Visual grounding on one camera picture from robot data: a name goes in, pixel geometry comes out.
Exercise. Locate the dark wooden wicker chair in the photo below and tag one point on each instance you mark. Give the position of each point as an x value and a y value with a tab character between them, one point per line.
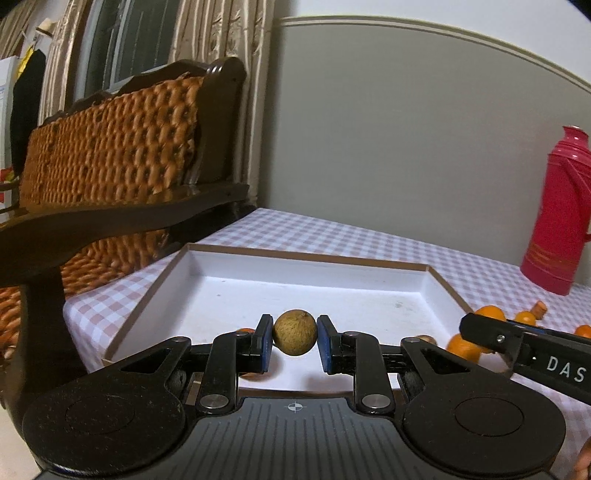
115	138

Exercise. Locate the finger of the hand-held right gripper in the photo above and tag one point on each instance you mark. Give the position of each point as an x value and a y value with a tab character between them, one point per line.
489	334

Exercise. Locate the window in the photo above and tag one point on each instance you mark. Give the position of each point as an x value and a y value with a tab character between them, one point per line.
134	37

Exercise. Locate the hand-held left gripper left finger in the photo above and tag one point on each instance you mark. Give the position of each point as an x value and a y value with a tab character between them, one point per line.
265	344

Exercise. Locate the striped beige curtain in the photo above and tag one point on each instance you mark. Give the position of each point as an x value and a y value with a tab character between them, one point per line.
207	27

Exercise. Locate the red thermos flask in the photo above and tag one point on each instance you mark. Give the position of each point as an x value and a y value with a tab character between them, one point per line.
558	221

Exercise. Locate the orange fruit stub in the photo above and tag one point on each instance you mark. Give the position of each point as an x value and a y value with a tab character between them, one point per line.
539	308

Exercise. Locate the small orange tangerine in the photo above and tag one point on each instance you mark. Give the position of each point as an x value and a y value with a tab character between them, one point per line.
490	312
525	317
583	331
251	375
464	349

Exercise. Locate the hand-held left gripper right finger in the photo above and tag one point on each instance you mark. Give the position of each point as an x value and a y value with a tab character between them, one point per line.
324	344

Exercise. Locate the black hanging garment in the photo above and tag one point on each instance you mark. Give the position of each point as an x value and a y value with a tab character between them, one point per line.
27	101

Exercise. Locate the brown longan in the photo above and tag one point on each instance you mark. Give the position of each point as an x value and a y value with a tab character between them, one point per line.
425	340

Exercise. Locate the tan longan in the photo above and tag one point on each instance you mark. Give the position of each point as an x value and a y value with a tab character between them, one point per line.
294	332

